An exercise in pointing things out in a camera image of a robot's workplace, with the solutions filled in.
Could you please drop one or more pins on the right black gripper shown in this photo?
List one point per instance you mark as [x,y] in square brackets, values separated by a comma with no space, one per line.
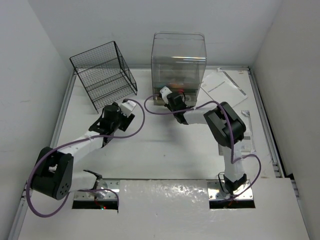
[168,105]

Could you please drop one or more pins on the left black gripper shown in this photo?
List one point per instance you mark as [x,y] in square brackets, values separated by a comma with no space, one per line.
[125,120]

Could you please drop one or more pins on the clear plastic drawer cabinet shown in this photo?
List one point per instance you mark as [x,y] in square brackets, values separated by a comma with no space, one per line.
[178,61]

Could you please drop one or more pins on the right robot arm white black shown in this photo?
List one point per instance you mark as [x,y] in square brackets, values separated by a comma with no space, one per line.
[226,127]

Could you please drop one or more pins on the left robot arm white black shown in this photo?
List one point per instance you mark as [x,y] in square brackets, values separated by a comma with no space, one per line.
[54,174]

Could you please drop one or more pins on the white instruction sheet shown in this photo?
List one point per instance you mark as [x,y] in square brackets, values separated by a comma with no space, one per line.
[221,89]

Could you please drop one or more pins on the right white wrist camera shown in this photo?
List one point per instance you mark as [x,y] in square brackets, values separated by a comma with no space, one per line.
[164,92]

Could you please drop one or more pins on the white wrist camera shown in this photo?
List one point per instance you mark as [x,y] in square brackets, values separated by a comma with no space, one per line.
[127,107]
[164,92]

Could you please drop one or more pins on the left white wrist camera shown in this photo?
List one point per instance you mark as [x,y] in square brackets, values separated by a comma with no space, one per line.
[127,107]

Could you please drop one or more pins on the black wire mesh rack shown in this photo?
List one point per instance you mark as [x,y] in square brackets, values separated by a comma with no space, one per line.
[104,74]

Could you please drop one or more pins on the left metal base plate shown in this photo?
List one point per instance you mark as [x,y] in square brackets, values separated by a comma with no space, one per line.
[108,191]

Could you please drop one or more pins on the metal base plate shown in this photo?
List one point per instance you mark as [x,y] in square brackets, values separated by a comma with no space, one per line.
[108,191]
[217,191]

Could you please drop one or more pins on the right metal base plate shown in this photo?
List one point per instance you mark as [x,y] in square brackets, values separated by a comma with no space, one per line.
[217,191]

